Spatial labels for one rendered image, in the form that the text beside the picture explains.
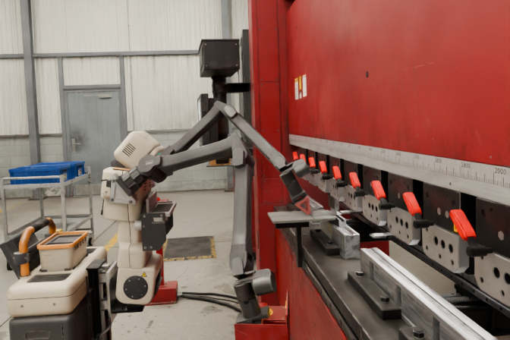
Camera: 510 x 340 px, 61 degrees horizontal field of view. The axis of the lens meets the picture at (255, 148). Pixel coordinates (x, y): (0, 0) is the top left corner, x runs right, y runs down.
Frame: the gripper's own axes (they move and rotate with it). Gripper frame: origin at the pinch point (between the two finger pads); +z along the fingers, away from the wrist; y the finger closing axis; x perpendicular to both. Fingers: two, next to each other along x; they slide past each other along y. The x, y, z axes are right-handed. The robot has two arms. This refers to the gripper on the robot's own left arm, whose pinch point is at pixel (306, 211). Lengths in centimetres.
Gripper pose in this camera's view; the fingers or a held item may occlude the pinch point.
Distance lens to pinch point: 193.2
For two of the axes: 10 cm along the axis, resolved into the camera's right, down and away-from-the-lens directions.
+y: -0.7, -0.6, 10.0
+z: 4.9, 8.7, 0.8
